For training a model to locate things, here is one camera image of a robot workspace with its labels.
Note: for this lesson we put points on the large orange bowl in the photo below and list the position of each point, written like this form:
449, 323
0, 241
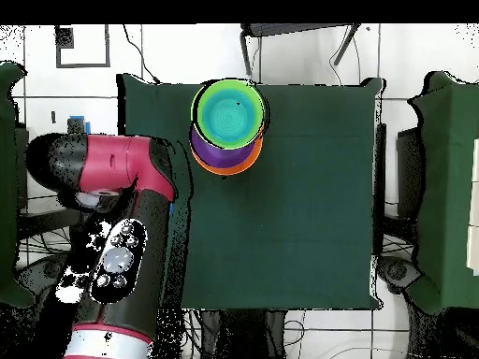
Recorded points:
254, 159

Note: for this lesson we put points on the purple bowl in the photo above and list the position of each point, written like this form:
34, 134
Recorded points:
217, 155

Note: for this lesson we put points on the light blue bowl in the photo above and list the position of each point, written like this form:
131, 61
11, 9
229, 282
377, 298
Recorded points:
229, 116

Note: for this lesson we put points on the light green bowl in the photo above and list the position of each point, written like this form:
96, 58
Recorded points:
204, 101

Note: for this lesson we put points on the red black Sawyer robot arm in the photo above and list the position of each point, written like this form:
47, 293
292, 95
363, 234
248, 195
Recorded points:
149, 261

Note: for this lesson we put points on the dark green tablecloth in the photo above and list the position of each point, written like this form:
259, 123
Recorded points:
299, 224

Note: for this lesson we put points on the green cloth side table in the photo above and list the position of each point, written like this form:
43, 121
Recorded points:
449, 187
7, 149

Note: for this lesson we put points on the white boxes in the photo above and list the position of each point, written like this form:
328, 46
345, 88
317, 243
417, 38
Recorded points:
474, 205

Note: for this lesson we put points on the black camera tripod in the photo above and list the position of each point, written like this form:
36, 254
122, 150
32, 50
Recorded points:
284, 29

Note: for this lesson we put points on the black square frame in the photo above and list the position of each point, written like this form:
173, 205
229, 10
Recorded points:
64, 37

